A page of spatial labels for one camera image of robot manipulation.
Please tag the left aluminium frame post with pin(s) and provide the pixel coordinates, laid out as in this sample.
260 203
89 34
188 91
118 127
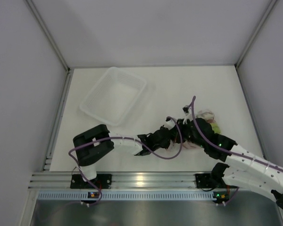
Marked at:
40 21

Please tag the fake green leek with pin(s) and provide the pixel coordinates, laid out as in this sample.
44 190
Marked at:
216 128

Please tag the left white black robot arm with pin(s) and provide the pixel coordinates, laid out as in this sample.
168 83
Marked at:
94 144

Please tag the white slotted cable duct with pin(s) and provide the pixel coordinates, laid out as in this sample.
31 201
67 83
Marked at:
132 195

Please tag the clear zip top bag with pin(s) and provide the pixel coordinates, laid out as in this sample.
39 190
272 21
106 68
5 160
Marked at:
191 146

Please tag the aluminium frame post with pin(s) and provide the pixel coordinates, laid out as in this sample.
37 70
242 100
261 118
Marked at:
256 31
40 21

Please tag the right aluminium frame post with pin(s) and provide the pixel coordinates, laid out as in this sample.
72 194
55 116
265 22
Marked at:
256 31

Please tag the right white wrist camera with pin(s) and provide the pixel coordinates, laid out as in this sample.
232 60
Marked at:
187 112

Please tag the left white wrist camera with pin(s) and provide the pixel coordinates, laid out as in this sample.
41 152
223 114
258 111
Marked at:
169 124

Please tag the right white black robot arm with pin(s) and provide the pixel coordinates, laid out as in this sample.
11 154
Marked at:
236 166

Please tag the translucent white plastic basket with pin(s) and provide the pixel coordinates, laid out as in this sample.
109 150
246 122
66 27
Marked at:
113 96

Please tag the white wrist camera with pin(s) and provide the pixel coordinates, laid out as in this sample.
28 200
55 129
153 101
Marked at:
169 124
187 112

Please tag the aluminium rail base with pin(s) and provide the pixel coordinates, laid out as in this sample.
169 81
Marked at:
133 181

